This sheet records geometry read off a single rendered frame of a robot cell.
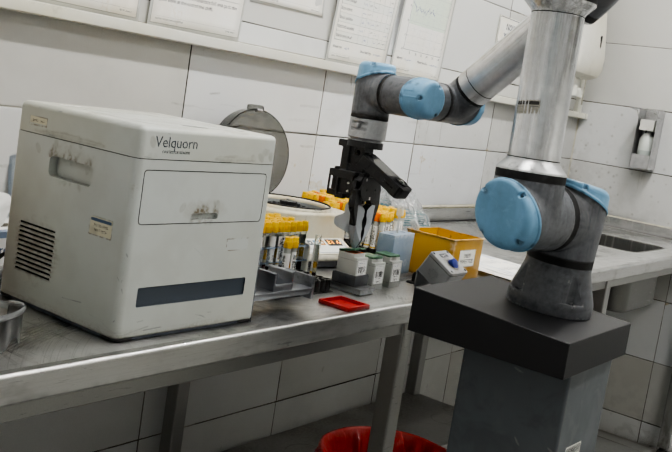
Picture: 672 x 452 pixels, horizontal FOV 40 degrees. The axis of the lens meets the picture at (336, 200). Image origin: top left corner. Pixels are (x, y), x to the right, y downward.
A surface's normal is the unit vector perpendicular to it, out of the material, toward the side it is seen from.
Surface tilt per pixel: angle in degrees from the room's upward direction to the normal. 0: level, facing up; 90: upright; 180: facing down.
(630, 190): 90
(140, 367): 90
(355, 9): 95
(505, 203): 97
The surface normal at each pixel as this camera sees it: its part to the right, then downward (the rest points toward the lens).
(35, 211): -0.59, 0.00
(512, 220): -0.74, 0.08
